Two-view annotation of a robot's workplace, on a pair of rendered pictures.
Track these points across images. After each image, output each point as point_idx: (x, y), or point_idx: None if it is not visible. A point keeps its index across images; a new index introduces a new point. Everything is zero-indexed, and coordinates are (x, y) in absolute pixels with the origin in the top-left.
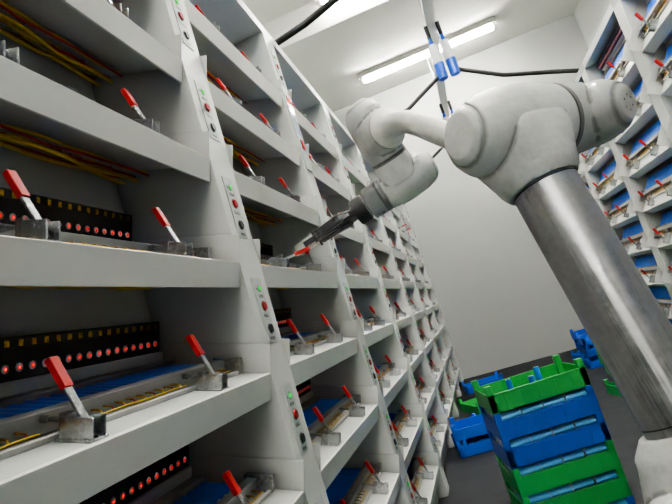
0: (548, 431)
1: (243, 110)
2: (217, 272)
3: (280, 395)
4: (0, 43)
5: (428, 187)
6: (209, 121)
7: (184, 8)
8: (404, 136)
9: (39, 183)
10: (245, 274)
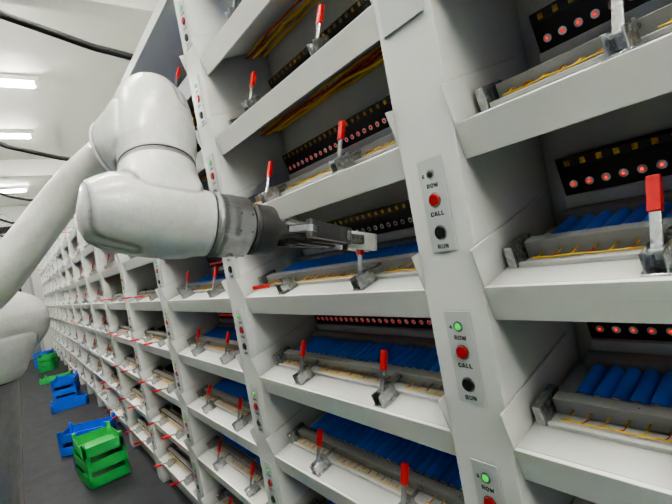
0: None
1: (246, 115)
2: (221, 305)
3: (248, 388)
4: None
5: (121, 253)
6: (214, 188)
7: (201, 76)
8: (102, 166)
9: None
10: (232, 306)
